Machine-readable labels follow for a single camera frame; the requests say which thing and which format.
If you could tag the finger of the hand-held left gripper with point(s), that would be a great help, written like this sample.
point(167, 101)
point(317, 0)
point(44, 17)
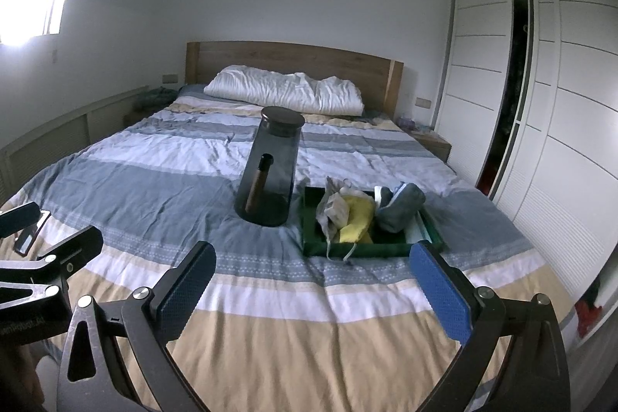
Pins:
point(72, 252)
point(19, 219)

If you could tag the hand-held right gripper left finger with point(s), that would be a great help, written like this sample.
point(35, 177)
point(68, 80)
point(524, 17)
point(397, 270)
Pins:
point(186, 286)

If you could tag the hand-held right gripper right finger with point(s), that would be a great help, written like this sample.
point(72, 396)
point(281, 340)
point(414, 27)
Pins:
point(439, 291)

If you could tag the clear pack of masks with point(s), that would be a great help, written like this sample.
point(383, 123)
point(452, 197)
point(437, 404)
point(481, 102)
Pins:
point(419, 231)

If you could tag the green tray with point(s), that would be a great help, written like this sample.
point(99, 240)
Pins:
point(367, 248)

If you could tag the grey blue towel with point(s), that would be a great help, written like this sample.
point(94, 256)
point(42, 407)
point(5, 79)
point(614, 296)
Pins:
point(400, 209)

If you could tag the yellow towel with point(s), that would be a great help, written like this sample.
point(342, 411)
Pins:
point(357, 221)

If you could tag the phone with red case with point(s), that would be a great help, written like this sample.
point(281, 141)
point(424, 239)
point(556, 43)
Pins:
point(33, 232)

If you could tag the bed with striped duvet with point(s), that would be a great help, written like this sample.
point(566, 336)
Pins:
point(270, 325)

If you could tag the wooden nightstand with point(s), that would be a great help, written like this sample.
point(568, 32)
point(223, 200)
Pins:
point(434, 146)

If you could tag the red fabric item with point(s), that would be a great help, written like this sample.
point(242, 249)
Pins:
point(586, 310)

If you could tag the grey glass pitcher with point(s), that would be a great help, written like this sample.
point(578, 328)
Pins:
point(273, 161)

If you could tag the dark cloth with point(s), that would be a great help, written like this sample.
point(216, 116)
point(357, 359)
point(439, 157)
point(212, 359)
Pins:
point(154, 99)

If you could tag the white pillow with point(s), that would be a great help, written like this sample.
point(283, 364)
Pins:
point(285, 91)

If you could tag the white wardrobe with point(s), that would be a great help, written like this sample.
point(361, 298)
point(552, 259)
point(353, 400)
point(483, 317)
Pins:
point(569, 79)

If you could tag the wooden headboard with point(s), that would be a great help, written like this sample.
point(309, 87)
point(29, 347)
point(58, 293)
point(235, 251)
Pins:
point(289, 57)

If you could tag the wall socket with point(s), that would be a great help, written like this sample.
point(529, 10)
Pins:
point(423, 102)
point(169, 78)

